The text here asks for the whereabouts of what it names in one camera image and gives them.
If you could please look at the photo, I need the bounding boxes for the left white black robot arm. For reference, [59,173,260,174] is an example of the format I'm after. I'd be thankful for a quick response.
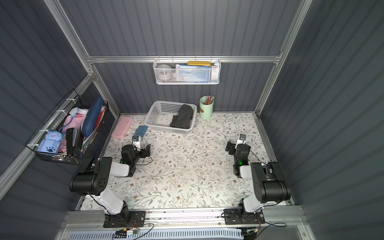
[70,144,151,216]

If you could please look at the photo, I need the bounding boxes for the pink pencil case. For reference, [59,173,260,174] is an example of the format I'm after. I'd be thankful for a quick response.
[111,116,134,140]

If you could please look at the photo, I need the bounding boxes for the colored pencils in cup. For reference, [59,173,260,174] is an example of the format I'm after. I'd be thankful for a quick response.
[205,95,215,105]

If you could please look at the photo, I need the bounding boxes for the navy blue zip pouch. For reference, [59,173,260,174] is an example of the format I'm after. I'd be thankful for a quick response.
[81,97,104,138]

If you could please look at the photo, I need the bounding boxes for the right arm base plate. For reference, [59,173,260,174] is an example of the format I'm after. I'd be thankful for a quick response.
[221,209,265,225]

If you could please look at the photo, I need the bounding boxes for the white plastic perforated basket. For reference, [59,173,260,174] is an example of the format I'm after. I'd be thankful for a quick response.
[145,101,197,135]

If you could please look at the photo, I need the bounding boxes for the blue white box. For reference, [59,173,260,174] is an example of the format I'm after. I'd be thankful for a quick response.
[176,65,211,83]

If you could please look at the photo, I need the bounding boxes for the light blue paw toy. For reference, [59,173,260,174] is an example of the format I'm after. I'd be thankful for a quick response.
[37,131,64,154]

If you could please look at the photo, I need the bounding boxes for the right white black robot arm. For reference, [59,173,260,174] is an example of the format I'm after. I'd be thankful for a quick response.
[225,136,292,215]

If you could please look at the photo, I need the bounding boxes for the black wire side basket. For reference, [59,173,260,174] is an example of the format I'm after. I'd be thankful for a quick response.
[26,90,109,165]

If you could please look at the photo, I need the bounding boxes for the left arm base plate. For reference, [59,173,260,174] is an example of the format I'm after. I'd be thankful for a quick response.
[103,211,146,229]

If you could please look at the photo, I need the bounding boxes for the white tape roll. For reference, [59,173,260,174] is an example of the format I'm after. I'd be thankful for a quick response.
[155,64,173,82]

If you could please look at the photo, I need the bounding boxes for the pink toy in side basket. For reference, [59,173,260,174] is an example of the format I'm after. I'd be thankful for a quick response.
[59,114,84,153]

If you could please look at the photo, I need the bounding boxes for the white wire wall basket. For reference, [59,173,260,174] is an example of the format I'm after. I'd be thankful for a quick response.
[153,60,222,85]

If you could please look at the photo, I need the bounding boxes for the blue snap wallet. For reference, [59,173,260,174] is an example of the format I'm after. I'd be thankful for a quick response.
[134,125,149,138]

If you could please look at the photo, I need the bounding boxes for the green pencil cup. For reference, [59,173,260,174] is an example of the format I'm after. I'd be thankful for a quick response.
[199,96,214,120]

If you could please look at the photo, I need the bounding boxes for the dark grey long pants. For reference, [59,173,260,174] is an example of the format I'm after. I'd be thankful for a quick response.
[170,105,194,129]

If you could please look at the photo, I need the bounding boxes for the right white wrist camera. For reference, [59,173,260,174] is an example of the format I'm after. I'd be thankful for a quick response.
[235,134,246,148]

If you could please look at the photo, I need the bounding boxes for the yellow item in wall basket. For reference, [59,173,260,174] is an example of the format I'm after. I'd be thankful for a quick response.
[187,61,212,67]

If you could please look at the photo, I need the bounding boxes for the black stapler in side basket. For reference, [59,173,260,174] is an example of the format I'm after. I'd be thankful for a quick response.
[66,128,79,155]

